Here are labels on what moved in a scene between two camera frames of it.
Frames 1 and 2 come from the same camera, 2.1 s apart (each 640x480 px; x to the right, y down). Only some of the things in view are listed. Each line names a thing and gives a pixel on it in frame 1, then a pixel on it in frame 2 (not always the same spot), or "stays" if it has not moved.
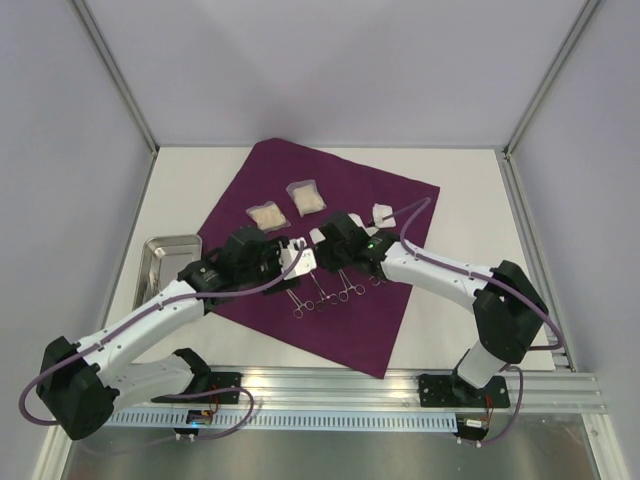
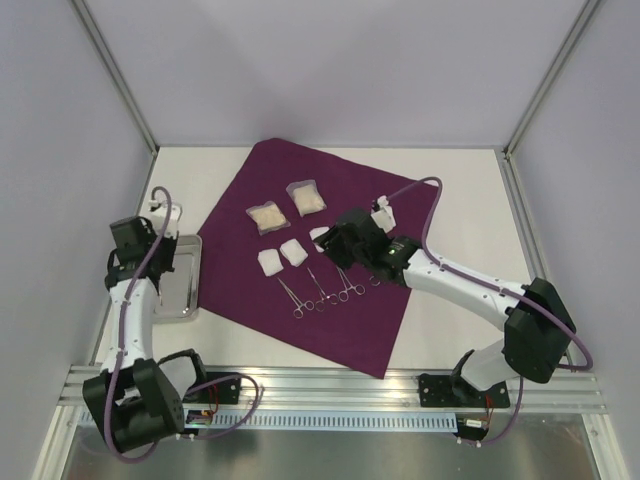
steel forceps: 344,294 stays
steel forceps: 321,303 stays
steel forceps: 308,304 stays
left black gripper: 271,250 to 172,245
